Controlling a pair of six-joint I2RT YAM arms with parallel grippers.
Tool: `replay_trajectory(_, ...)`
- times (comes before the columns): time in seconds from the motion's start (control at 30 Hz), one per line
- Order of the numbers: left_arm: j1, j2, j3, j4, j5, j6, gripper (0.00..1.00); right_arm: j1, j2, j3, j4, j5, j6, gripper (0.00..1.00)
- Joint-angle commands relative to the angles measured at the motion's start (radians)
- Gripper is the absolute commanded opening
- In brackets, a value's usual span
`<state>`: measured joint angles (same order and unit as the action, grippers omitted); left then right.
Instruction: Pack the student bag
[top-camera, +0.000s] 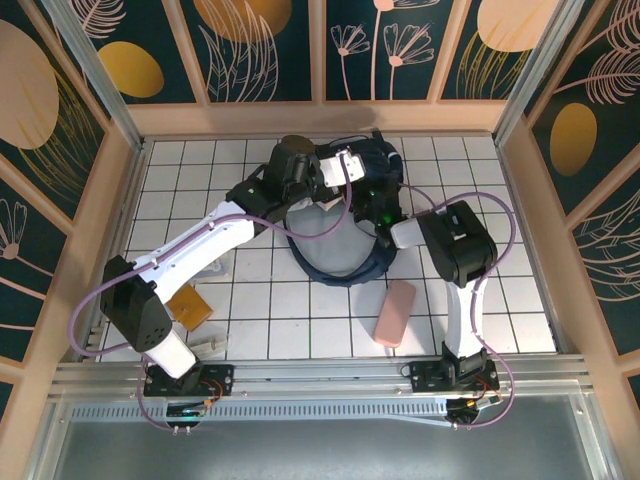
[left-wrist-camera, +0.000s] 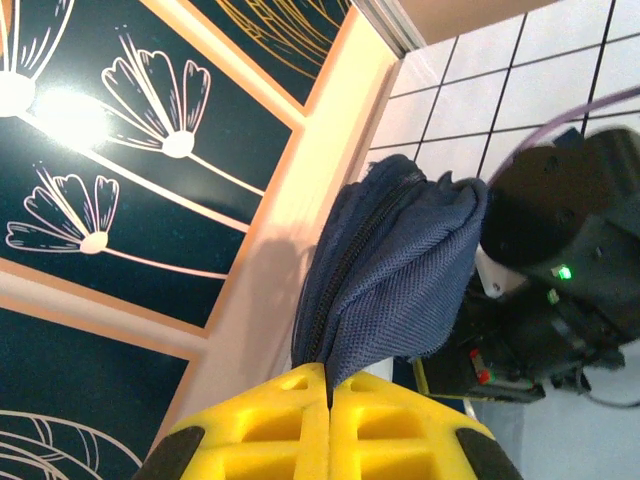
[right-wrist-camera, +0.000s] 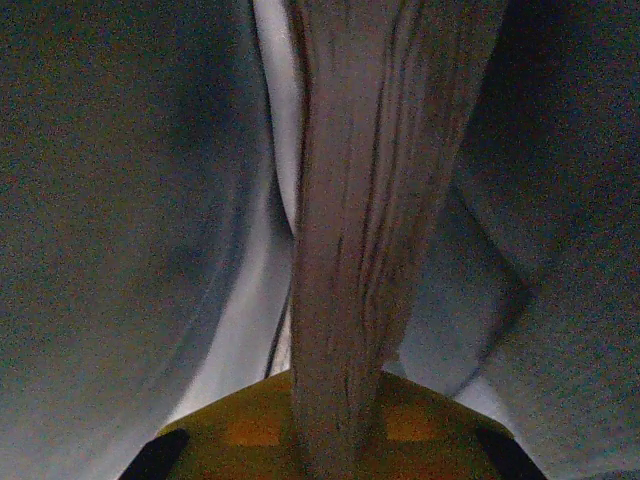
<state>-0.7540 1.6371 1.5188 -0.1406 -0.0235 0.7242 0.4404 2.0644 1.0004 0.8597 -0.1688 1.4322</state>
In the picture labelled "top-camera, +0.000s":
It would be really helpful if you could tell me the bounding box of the navy blue backpack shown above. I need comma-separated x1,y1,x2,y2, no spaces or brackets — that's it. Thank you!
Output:
244,128,406,290

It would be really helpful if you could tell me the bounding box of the pink pencil case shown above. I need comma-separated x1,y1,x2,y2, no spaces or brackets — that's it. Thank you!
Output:
373,279,417,348

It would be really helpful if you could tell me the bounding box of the right wiring connector board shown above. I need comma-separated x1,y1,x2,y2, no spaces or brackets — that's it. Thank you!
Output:
446,392,503,430

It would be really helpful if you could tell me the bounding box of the wiring connector board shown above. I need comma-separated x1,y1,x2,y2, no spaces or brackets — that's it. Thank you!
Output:
446,392,503,430
164,397,224,432

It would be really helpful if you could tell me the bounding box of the grey metal sheet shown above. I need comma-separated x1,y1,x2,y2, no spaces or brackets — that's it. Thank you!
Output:
24,394,619,480

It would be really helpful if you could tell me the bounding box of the left wiring connector board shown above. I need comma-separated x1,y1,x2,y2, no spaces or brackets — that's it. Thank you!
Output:
164,397,224,432

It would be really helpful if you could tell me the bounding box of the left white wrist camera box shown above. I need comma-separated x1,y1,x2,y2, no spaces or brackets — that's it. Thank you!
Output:
317,146,366,190

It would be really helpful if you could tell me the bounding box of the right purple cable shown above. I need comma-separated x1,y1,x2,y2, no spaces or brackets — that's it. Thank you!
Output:
399,192,516,432

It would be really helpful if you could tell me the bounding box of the purple cable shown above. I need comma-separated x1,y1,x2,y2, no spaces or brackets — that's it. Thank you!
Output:
399,192,516,432
68,149,354,432

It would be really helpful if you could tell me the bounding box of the aluminium side rail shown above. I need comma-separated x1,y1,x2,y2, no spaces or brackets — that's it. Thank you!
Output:
79,139,151,362

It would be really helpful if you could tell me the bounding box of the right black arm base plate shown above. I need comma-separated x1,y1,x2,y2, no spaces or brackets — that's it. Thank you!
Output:
408,358,501,396

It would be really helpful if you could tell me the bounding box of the aluminium mounting rail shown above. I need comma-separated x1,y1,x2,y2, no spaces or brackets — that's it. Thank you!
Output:
48,355,599,401

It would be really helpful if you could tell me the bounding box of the aluminium corner post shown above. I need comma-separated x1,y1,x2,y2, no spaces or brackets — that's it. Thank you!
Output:
491,0,587,147
42,0,147,152

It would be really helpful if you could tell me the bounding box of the slotted grey cable duct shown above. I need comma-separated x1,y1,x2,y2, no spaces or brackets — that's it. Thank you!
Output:
69,399,454,430

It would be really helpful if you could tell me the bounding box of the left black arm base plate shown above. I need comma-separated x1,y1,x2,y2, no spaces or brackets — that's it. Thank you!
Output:
143,363,236,399

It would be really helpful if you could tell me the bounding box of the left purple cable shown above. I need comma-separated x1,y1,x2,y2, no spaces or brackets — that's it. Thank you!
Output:
68,149,354,432

